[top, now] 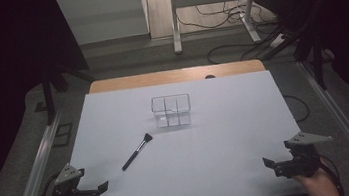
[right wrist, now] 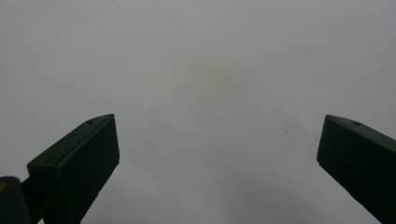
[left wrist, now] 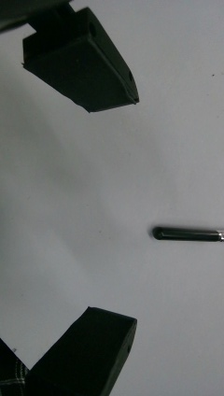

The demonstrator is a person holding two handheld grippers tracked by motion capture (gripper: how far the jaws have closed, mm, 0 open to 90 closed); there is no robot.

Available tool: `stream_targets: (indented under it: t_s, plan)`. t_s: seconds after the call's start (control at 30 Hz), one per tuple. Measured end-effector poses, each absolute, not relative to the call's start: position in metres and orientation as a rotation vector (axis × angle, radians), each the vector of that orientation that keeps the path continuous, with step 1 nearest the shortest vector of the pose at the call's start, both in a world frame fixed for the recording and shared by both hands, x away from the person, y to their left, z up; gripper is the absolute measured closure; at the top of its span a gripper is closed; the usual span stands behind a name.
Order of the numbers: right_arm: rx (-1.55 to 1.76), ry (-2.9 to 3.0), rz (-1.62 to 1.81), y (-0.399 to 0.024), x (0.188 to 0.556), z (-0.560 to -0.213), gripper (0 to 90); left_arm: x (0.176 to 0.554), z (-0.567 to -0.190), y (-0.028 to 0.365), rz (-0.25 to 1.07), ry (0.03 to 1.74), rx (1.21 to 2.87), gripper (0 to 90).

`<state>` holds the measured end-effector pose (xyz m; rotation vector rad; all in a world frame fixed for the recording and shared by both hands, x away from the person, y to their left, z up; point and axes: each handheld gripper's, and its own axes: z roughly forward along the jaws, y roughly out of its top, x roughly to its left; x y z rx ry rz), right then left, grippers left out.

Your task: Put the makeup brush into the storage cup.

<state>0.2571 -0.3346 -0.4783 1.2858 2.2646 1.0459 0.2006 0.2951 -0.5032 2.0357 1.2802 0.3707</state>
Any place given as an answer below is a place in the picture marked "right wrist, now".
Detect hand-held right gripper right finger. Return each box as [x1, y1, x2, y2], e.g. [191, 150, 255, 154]
[316, 114, 396, 224]

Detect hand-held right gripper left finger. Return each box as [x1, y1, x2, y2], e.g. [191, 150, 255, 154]
[26, 113, 120, 224]

